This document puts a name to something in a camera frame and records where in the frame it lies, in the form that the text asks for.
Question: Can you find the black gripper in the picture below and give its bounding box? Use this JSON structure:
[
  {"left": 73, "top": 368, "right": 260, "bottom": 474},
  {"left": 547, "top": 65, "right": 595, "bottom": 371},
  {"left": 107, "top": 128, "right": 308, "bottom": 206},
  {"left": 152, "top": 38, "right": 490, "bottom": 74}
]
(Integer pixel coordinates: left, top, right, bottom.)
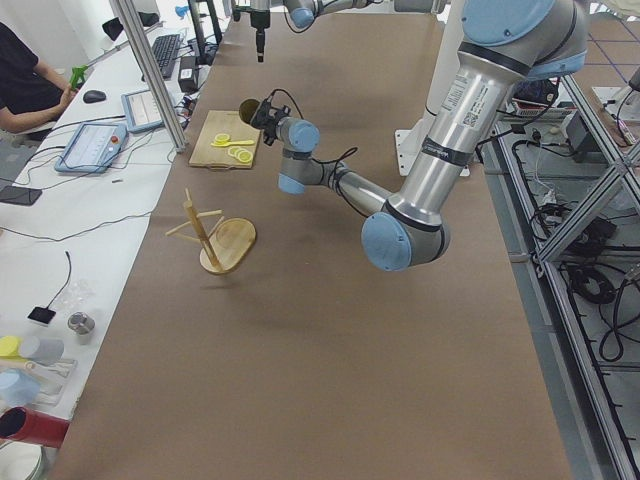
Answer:
[
  {"left": 250, "top": 10, "right": 270, "bottom": 63},
  {"left": 250, "top": 99, "right": 291, "bottom": 146}
]

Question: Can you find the dark teal cup yellow inside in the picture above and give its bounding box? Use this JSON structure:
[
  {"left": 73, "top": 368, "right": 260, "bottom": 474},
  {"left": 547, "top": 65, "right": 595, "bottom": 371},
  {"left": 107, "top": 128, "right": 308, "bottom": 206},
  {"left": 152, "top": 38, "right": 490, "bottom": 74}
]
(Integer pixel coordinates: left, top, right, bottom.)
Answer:
[{"left": 238, "top": 99, "right": 261, "bottom": 125}]

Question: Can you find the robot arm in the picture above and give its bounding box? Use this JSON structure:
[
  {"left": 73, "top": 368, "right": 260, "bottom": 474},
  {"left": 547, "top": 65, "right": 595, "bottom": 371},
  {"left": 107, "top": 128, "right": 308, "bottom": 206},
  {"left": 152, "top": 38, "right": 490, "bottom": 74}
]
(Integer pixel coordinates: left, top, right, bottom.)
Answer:
[
  {"left": 239, "top": 1, "right": 589, "bottom": 271},
  {"left": 233, "top": 0, "right": 447, "bottom": 63}
]

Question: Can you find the wooden cup storage rack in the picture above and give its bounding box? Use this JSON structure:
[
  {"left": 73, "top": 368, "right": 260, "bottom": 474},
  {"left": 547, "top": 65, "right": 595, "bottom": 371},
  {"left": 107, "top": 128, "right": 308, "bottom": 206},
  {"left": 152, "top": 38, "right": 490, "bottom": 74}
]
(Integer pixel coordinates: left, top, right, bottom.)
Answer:
[{"left": 165, "top": 188, "right": 257, "bottom": 275}]

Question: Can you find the grey cup on tray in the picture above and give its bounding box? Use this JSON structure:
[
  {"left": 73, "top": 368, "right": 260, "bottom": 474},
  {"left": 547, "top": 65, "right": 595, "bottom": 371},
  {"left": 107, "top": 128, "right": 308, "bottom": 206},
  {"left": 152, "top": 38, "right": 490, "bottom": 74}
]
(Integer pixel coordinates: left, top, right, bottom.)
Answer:
[{"left": 18, "top": 336, "right": 64, "bottom": 365}]

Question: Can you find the yellow cup on tray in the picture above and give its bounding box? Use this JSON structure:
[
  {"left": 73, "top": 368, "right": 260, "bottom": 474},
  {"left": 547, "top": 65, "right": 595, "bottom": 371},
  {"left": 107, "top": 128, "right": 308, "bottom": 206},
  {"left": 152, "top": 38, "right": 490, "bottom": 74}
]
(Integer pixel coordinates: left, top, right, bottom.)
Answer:
[{"left": 0, "top": 335, "right": 22, "bottom": 359}]

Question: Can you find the light blue cup on tray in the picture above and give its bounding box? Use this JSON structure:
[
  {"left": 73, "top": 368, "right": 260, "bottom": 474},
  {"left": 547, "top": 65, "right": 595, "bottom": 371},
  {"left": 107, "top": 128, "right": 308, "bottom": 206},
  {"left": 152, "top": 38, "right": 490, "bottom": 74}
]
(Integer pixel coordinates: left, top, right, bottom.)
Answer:
[{"left": 1, "top": 369, "right": 40, "bottom": 407}]

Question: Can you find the yellow plastic knife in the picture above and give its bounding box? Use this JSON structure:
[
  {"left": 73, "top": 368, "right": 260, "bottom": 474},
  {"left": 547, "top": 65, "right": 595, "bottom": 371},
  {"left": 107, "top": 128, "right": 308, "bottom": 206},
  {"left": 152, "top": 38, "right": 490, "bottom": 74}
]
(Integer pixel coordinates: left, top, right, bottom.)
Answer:
[{"left": 210, "top": 140, "right": 255, "bottom": 148}]

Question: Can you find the bamboo cutting board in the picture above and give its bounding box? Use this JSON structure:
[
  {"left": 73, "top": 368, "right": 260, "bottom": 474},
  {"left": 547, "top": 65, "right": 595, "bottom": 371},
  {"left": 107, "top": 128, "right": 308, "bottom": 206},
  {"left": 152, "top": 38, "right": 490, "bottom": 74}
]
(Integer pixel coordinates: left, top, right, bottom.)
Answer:
[{"left": 188, "top": 110, "right": 260, "bottom": 169}]

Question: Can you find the black computer keyboard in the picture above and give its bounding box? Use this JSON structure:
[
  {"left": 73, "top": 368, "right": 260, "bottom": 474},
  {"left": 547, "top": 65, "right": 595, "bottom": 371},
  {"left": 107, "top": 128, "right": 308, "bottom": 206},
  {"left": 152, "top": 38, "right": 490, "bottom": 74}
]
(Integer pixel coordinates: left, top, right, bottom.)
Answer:
[{"left": 152, "top": 34, "right": 182, "bottom": 79}]

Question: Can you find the far teach pendant tablet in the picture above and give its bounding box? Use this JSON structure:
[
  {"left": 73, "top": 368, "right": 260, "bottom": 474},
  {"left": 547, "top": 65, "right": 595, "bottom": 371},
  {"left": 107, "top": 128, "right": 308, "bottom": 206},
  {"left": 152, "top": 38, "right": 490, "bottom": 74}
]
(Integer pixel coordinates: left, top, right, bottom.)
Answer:
[{"left": 121, "top": 89, "right": 164, "bottom": 134}]

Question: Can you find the teach pendant tablet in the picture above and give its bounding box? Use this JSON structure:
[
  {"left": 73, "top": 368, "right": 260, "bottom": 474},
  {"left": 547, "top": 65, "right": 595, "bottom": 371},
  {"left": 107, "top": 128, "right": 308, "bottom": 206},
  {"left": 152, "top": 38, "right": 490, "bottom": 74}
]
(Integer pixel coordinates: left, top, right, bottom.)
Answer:
[
  {"left": 54, "top": 122, "right": 128, "bottom": 174},
  {"left": 121, "top": 89, "right": 164, "bottom": 134}
]

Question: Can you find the near teach pendant tablet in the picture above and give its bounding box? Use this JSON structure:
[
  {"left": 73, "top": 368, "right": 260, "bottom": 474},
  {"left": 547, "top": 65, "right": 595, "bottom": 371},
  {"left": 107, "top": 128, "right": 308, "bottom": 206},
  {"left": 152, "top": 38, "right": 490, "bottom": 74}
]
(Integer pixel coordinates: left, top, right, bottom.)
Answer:
[{"left": 54, "top": 122, "right": 128, "bottom": 174}]

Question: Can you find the black computer mouse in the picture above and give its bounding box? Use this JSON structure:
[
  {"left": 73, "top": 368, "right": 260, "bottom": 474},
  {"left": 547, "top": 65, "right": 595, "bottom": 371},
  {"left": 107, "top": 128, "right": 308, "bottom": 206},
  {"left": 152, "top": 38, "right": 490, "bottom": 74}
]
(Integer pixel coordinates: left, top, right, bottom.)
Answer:
[{"left": 83, "top": 90, "right": 107, "bottom": 104}]

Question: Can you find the seated person black shirt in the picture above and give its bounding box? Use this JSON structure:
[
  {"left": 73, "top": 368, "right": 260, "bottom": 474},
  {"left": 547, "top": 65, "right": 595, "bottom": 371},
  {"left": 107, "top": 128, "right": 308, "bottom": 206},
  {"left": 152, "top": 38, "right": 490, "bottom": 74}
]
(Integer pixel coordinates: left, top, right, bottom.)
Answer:
[{"left": 1, "top": 23, "right": 77, "bottom": 141}]

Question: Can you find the black smartphone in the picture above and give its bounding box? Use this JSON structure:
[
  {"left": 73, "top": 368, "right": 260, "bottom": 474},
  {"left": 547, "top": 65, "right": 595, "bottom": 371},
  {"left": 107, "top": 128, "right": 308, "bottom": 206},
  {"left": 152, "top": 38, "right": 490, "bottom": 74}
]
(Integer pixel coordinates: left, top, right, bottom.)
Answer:
[{"left": 0, "top": 185, "right": 43, "bottom": 206}]

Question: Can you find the red cylinder bottle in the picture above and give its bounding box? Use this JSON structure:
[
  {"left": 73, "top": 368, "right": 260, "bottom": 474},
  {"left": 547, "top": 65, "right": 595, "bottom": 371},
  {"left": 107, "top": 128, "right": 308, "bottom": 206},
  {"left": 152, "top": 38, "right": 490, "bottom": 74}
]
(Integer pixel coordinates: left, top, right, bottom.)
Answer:
[{"left": 1, "top": 407, "right": 70, "bottom": 448}]

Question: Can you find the white bowl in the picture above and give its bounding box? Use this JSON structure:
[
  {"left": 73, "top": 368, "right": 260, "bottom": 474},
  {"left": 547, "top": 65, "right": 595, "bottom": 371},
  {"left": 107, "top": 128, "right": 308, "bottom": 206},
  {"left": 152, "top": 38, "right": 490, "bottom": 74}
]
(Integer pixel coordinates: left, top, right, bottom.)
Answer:
[{"left": 0, "top": 442, "right": 45, "bottom": 480}]

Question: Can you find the aluminium frame post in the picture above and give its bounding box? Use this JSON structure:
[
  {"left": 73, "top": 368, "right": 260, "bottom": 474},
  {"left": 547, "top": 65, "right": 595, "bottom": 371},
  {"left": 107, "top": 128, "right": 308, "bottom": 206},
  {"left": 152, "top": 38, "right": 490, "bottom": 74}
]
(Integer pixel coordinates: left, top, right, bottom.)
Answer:
[{"left": 113, "top": 0, "right": 187, "bottom": 153}]

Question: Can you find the green handled tool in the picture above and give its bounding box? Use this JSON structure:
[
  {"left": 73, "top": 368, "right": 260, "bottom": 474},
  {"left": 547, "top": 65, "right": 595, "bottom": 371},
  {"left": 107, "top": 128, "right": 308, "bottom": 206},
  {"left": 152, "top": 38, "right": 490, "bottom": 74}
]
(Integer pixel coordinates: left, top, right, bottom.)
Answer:
[{"left": 69, "top": 65, "right": 88, "bottom": 90}]

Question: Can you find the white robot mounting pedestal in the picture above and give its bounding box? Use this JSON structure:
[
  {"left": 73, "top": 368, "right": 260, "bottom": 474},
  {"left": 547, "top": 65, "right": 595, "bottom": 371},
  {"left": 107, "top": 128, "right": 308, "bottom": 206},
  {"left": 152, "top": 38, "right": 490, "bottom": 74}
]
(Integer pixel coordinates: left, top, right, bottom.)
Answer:
[{"left": 395, "top": 1, "right": 465, "bottom": 177}]

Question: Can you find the black square puck with cable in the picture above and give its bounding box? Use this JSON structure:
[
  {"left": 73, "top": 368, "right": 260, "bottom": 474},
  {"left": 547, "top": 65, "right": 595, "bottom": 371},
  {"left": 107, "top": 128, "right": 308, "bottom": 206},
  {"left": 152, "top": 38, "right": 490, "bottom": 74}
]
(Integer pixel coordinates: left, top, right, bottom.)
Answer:
[{"left": 27, "top": 306, "right": 56, "bottom": 325}]

